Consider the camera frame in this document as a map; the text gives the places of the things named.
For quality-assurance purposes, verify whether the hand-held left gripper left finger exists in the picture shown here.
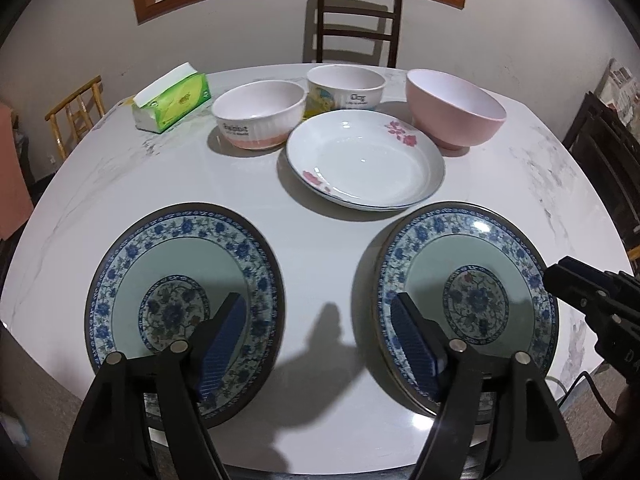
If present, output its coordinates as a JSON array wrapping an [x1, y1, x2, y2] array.
[[59, 292, 248, 480]]

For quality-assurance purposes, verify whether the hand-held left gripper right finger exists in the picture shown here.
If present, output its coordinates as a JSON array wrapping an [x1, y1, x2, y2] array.
[[390, 291, 583, 480]]

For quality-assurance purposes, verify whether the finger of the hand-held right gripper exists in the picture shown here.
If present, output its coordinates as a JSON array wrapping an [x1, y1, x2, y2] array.
[[544, 256, 608, 312]]

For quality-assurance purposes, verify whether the blue floral plate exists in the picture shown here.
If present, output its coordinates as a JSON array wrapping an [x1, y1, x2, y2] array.
[[371, 201, 560, 418], [85, 202, 286, 428]]

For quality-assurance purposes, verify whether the white plate with pink flowers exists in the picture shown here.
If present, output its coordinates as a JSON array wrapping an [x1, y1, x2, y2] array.
[[286, 109, 446, 211]]

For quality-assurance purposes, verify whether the white ribbed bowl pink base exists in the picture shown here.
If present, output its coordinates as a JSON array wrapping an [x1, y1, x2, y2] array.
[[211, 80, 307, 151]]

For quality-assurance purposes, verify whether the pale printed sheet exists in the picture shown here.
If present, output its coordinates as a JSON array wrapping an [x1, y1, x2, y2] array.
[[600, 57, 640, 126]]

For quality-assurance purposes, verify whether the green tissue pack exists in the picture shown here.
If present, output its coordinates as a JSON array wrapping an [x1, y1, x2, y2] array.
[[131, 62, 212, 134]]

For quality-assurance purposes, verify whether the white bowl with blue band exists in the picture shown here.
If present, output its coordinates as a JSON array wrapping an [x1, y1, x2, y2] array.
[[306, 64, 387, 122]]

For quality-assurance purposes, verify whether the light bamboo chair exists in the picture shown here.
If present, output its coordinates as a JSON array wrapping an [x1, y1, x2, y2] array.
[[45, 76, 107, 160]]

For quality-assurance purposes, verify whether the black cable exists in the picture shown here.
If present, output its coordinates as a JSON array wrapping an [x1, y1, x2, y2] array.
[[555, 371, 621, 418]]

